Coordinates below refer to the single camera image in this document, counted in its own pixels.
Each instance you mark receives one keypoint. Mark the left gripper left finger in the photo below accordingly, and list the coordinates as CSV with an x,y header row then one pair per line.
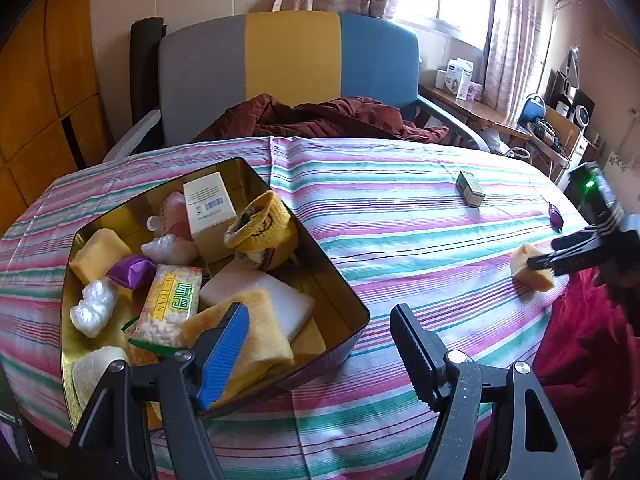
x,y
112,439

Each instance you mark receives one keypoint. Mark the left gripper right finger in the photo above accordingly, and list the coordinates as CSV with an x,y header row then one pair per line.
x,y
525,438

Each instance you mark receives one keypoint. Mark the purple item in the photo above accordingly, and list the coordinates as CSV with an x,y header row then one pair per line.
x,y
133,272
555,218

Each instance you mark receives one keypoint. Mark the cream cloth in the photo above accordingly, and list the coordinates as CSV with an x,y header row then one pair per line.
x,y
88,370

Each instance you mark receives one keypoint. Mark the green tea box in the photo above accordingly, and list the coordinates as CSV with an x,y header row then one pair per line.
x,y
470,189

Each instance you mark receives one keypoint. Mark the rice cracker snack packet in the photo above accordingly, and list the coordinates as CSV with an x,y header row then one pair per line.
x,y
171,301

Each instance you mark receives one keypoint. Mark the yellow sponge cloth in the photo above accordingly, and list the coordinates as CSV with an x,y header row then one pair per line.
x,y
265,344

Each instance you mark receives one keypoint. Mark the yellow sponge block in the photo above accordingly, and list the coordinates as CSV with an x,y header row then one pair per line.
x,y
104,249

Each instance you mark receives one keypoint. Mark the pink hair roller clip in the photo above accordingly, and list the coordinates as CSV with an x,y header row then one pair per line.
x,y
172,218

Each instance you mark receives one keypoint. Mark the yellow knitted smiley pouch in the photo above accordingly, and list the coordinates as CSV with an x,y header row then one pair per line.
x,y
265,234

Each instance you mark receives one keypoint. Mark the beige cosmetic box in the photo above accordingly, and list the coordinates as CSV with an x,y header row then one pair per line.
x,y
210,213

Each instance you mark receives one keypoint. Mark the red pink blanket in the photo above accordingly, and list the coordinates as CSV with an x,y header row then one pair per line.
x,y
587,364

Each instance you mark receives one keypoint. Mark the cluttered shelf unit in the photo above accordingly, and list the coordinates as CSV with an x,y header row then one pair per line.
x,y
599,120

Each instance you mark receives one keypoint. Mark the blue bag on shelf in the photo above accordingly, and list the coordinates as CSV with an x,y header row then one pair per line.
x,y
534,108

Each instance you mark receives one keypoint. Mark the striped pink green bedsheet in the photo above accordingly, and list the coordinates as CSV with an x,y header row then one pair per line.
x,y
389,216

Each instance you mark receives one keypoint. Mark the wooden side desk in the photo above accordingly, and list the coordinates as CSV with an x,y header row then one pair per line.
x,y
477,113

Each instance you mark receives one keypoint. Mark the white boxes on desk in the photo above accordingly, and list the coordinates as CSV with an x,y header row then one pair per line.
x,y
456,79

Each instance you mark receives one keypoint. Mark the dark red jacket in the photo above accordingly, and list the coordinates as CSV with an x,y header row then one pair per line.
x,y
350,117

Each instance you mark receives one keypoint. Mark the wooden wardrobe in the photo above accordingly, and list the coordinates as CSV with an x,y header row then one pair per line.
x,y
52,117

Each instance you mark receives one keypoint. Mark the grey yellow blue chair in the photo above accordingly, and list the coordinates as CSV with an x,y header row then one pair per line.
x,y
298,57

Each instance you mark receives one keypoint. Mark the black rolled mat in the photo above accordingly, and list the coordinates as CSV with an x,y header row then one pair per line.
x,y
145,70

